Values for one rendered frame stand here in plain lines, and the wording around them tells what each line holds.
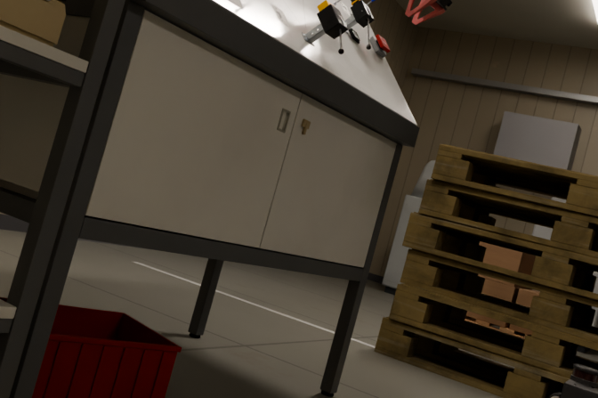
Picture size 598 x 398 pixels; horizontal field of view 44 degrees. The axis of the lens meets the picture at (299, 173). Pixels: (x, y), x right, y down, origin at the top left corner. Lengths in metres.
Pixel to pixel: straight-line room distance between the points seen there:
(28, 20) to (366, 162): 1.17
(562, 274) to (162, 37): 2.23
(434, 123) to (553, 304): 5.39
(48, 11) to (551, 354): 2.53
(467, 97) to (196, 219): 7.01
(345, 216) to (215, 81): 0.70
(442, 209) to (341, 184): 1.39
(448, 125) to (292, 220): 6.62
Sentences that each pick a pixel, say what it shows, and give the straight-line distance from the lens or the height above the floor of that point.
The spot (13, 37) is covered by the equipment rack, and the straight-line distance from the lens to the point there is 1.21.
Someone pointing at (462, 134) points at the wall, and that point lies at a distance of 8.38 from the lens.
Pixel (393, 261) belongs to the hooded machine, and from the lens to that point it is 7.25.
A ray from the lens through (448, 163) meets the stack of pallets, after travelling 3.39.
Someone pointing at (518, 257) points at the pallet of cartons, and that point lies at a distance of 5.28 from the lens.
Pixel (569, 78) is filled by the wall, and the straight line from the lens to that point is 8.32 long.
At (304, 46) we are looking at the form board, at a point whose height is 0.90.
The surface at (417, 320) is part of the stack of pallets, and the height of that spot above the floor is 0.20.
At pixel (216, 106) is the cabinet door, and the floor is 0.68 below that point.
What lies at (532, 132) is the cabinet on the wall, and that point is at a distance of 7.93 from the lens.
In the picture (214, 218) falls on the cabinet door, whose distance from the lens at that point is 1.65.
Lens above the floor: 0.51
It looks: 3 degrees up
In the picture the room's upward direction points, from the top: 15 degrees clockwise
